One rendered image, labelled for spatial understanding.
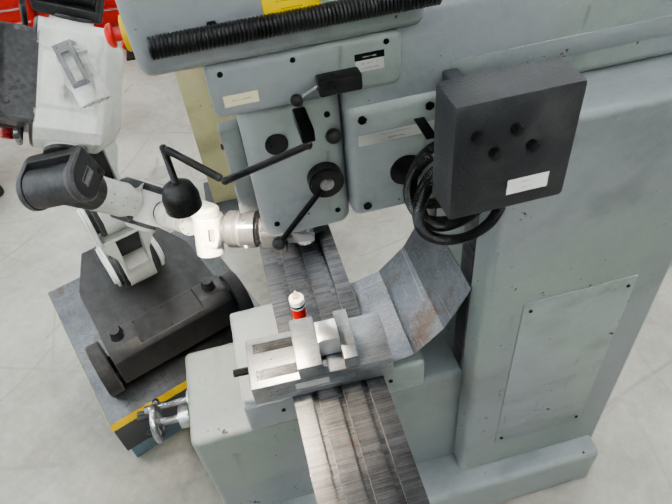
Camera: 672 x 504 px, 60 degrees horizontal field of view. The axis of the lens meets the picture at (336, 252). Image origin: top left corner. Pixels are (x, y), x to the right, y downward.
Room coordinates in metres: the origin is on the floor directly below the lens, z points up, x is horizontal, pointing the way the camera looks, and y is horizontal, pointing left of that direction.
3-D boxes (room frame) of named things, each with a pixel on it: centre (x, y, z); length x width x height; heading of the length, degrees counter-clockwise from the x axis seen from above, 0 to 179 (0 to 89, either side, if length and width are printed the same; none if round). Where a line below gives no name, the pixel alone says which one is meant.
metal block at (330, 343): (0.87, 0.05, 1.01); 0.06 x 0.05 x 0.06; 7
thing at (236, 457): (1.01, 0.09, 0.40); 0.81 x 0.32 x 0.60; 99
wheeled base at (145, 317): (1.58, 0.75, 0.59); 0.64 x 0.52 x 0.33; 30
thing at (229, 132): (1.00, 0.18, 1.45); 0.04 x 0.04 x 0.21; 9
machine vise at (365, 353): (0.86, 0.08, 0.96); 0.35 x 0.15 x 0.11; 97
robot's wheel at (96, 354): (1.24, 0.86, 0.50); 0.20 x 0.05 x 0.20; 30
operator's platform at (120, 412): (1.58, 0.75, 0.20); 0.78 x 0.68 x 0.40; 30
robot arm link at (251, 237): (1.03, 0.16, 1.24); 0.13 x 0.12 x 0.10; 171
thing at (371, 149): (1.05, -0.12, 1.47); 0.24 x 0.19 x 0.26; 9
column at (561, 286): (1.11, -0.54, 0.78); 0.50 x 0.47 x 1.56; 99
